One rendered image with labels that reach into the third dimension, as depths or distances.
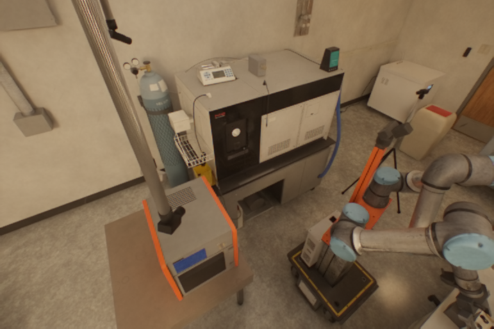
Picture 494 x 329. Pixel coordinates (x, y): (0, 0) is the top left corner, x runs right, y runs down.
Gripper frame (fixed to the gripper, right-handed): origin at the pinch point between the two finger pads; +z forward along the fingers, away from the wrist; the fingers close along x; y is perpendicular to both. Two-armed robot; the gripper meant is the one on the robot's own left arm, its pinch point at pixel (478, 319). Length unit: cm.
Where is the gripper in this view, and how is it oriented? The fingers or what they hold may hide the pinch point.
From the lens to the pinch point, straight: 151.3
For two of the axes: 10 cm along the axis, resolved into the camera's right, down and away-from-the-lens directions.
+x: 8.6, -3.2, 4.0
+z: 3.3, 9.4, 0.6
